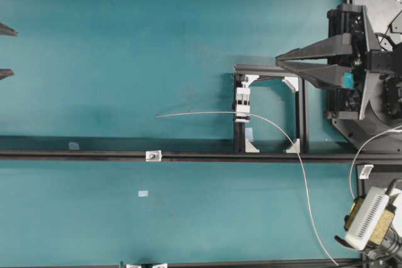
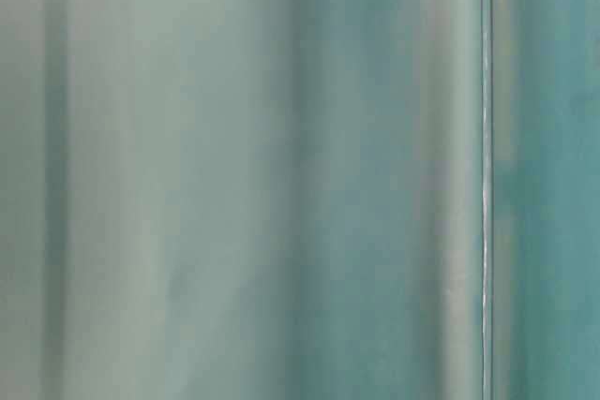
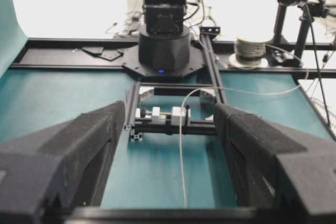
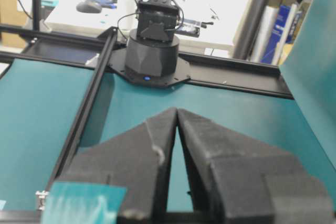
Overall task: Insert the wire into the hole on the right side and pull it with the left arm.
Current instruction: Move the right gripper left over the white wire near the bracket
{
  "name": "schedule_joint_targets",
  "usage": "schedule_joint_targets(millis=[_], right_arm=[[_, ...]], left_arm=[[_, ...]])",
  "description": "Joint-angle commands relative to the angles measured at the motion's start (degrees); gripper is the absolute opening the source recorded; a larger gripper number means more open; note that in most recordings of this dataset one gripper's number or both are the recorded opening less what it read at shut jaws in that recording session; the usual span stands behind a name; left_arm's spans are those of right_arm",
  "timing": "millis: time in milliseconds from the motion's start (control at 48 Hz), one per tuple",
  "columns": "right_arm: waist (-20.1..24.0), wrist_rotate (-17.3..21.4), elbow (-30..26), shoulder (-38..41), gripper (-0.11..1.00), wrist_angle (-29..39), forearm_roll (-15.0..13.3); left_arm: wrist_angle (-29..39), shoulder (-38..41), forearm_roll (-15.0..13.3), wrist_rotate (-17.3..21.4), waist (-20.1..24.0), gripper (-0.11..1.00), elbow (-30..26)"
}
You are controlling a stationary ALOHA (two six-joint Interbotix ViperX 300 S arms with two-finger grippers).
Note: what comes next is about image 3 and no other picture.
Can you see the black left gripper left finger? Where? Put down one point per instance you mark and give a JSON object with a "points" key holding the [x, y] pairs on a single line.
{"points": [[62, 166]]}

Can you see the black aluminium table frame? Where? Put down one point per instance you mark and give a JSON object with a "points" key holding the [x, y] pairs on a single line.
{"points": [[62, 54]]}

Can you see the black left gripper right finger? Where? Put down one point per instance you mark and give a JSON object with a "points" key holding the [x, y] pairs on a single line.
{"points": [[280, 175]]}

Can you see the white wire spool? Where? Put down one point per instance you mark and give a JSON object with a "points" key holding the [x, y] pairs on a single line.
{"points": [[249, 52]]}

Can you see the white block with hole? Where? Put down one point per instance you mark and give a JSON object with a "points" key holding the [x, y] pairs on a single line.
{"points": [[178, 115]]}

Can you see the black aluminium extrusion rail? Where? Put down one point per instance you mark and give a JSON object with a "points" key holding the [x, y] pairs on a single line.
{"points": [[142, 91]]}

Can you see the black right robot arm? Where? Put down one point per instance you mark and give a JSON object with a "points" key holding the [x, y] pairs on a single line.
{"points": [[164, 48]]}

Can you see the black knob screw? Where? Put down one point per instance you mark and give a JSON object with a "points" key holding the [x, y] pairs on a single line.
{"points": [[144, 112]]}

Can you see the black depth camera on stand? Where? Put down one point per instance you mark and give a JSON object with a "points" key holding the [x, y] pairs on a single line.
{"points": [[310, 10]]}

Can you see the black flat mounting plates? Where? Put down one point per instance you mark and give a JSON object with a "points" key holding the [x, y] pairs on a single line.
{"points": [[101, 52]]}

